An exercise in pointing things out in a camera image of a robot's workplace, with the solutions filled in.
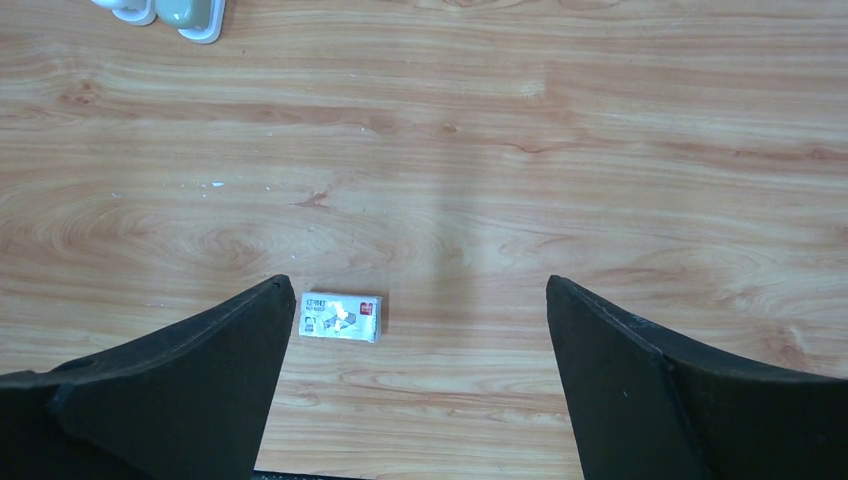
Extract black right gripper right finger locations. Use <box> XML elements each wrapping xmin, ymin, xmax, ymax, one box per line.
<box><xmin>546</xmin><ymin>276</ymin><xmax>847</xmax><ymax>479</ymax></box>

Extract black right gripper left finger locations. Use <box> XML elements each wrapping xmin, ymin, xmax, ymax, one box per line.
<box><xmin>1</xmin><ymin>275</ymin><xmax>296</xmax><ymax>479</ymax></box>

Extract white staple box red label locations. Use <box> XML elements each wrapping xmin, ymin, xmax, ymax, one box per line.
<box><xmin>298</xmin><ymin>292</ymin><xmax>382</xmax><ymax>344</ymax></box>

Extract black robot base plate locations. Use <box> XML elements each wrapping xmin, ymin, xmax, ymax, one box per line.
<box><xmin>251</xmin><ymin>470</ymin><xmax>359</xmax><ymax>480</ymax></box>

